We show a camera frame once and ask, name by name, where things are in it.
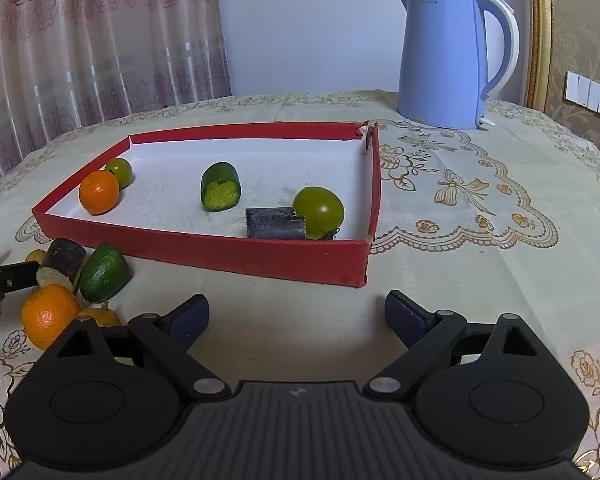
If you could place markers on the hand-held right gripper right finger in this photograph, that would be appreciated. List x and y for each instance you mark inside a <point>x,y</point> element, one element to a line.
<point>407,317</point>

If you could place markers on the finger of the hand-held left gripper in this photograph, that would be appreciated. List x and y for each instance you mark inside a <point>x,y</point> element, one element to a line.
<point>15,275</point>

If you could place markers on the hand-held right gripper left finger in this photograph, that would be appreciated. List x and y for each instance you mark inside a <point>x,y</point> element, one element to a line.
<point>187,322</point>

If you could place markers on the small tan round fruit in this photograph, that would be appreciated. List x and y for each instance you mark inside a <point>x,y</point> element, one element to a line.
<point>35,256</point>

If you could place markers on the orange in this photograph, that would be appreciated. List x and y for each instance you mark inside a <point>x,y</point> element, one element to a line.
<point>47,315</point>
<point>99,192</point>

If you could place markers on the tapered green cucumber end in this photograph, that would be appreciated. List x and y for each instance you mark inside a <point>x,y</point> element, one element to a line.
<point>102,272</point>

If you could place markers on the small yellow fruit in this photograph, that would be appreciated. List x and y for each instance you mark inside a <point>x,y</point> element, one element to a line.
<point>100,316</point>

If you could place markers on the red cardboard tray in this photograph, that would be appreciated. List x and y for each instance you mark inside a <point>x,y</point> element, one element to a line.
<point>170,210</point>

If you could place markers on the green tomato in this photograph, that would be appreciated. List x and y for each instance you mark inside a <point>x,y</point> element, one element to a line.
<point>320,210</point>

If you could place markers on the green cucumber piece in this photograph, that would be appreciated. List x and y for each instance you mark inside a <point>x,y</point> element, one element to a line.
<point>220,180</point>

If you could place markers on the green round citrus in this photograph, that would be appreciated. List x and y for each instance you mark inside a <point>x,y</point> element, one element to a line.
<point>120,170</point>

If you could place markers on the cream embroidered tablecloth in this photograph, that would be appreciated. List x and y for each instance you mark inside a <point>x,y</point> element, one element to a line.
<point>480,280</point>

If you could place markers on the pink patterned curtain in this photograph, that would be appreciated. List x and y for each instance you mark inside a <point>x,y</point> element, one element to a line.
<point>80,50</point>

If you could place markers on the blue electric kettle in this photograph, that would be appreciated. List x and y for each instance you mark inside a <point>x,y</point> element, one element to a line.
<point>440,60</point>

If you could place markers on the white wall switch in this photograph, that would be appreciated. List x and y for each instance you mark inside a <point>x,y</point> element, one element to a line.
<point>587,92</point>

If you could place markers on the gold wall moulding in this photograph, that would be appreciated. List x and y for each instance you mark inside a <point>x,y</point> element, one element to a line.
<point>540,20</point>

